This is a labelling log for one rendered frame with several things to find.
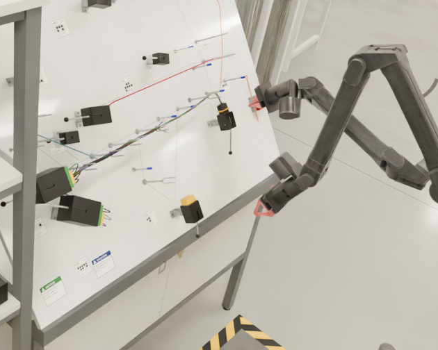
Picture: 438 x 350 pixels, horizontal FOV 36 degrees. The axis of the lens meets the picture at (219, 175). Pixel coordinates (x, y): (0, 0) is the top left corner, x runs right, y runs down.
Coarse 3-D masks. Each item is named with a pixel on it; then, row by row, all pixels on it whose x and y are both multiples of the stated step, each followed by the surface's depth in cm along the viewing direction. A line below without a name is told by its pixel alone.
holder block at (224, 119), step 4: (228, 112) 224; (232, 112) 226; (220, 116) 224; (224, 116) 223; (228, 116) 224; (232, 116) 226; (220, 120) 225; (224, 120) 224; (228, 120) 224; (232, 120) 225; (220, 124) 226; (224, 124) 225; (228, 124) 224; (232, 124) 226; (220, 128) 226; (224, 128) 225; (228, 128) 224
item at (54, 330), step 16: (272, 176) 254; (256, 192) 248; (224, 208) 233; (240, 208) 244; (208, 224) 228; (176, 240) 216; (192, 240) 224; (160, 256) 211; (128, 272) 201; (144, 272) 208; (112, 288) 196; (80, 304) 188; (96, 304) 193; (64, 320) 183; (80, 320) 191; (32, 336) 183; (48, 336) 181
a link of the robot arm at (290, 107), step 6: (300, 78) 215; (306, 78) 215; (312, 78) 215; (300, 84) 215; (306, 84) 214; (312, 84) 214; (300, 90) 215; (300, 96) 215; (282, 102) 215; (288, 102) 214; (294, 102) 215; (300, 102) 215; (282, 108) 214; (288, 108) 213; (294, 108) 214; (300, 108) 216; (282, 114) 214; (288, 114) 214; (294, 114) 214
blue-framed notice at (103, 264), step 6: (108, 252) 196; (96, 258) 192; (102, 258) 194; (108, 258) 196; (96, 264) 192; (102, 264) 194; (108, 264) 196; (114, 264) 197; (96, 270) 192; (102, 270) 194; (108, 270) 195
